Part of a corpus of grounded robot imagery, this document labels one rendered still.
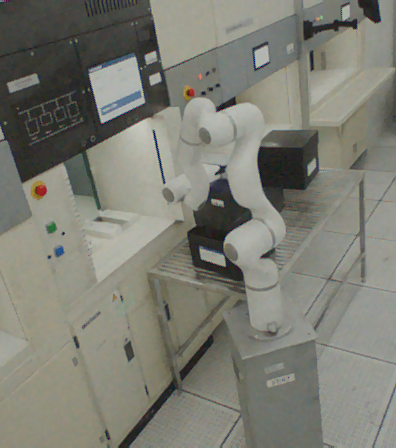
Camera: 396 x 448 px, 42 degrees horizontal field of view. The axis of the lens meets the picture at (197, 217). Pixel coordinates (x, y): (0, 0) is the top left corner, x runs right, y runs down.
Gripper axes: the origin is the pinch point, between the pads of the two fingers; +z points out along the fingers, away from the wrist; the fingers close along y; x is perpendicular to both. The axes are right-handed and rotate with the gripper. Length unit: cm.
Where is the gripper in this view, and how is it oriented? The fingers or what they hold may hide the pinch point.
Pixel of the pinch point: (219, 164)
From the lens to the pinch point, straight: 213.1
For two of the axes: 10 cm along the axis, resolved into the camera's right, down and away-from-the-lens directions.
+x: -1.7, -8.9, -4.3
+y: 7.5, 1.7, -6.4
